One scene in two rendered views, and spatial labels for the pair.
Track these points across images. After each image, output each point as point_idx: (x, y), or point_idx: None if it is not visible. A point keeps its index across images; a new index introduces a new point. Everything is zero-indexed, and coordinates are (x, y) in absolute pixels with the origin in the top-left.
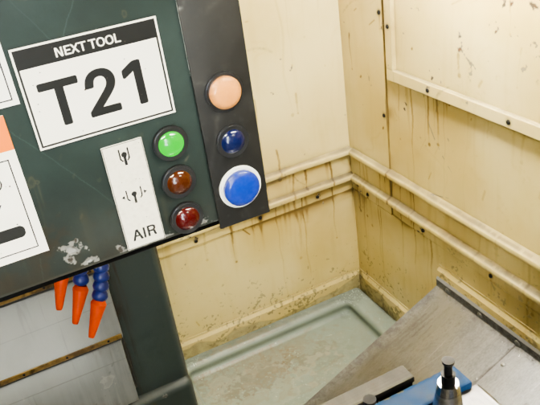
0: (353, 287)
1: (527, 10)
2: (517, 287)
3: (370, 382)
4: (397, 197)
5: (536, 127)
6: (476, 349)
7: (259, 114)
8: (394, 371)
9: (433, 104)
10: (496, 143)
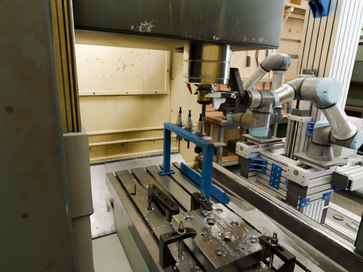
0: None
1: (95, 60)
2: (103, 143)
3: (109, 177)
4: None
5: (104, 91)
6: (98, 171)
7: None
8: (107, 174)
9: None
10: (87, 102)
